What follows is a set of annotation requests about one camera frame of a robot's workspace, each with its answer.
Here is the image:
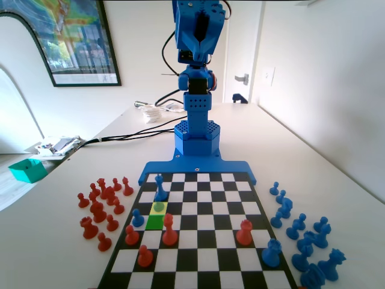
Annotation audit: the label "blue chess king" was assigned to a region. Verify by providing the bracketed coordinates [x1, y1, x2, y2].
[153, 173, 168, 202]

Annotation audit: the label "red chess king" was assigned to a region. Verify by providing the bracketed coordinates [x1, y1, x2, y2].
[96, 178, 108, 200]

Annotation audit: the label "red chess rook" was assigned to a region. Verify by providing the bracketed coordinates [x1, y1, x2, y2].
[236, 219, 253, 246]
[79, 216, 99, 240]

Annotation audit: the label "white door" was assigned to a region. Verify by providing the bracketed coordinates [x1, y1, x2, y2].
[222, 0, 263, 104]

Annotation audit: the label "flat white papers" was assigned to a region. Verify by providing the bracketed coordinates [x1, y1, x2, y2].
[161, 102, 188, 113]

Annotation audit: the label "white paper stack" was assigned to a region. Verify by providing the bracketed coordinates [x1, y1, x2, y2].
[141, 105, 164, 124]

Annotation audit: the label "black framed poster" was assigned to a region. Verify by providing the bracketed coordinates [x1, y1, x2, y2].
[0, 0, 122, 88]

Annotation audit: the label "pile of papers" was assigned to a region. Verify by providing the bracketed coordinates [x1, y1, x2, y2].
[32, 135, 87, 161]

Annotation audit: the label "black white chessboard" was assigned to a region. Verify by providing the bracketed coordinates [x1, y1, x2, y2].
[96, 172, 298, 289]

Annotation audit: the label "teal plastic box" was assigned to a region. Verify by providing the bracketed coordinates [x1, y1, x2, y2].
[8, 158, 48, 184]

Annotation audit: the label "thick black cable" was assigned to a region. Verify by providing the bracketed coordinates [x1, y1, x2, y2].
[154, 30, 185, 107]

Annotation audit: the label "white light switch plate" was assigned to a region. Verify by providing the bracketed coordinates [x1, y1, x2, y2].
[261, 66, 276, 87]

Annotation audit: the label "thin black cable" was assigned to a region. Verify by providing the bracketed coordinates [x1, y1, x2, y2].
[75, 128, 177, 149]
[75, 115, 184, 149]

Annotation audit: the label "blue base plate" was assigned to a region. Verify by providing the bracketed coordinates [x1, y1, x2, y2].
[138, 149, 258, 186]

